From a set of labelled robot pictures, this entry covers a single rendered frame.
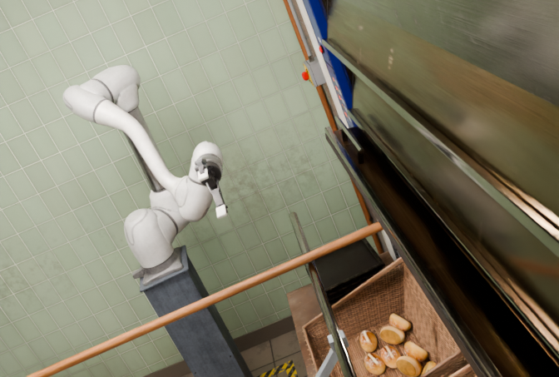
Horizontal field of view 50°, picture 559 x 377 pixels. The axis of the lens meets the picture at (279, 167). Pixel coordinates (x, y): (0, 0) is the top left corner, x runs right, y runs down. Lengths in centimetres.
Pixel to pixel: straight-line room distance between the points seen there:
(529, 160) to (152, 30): 225
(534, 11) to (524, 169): 25
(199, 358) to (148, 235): 64
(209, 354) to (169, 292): 37
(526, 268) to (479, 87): 32
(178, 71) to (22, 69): 70
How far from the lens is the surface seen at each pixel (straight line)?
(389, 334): 237
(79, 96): 237
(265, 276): 189
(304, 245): 200
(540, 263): 105
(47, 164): 313
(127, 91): 246
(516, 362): 110
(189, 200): 214
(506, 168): 92
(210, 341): 278
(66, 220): 324
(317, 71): 261
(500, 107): 92
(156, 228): 253
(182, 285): 261
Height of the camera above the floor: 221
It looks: 23 degrees down
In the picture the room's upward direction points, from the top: 23 degrees counter-clockwise
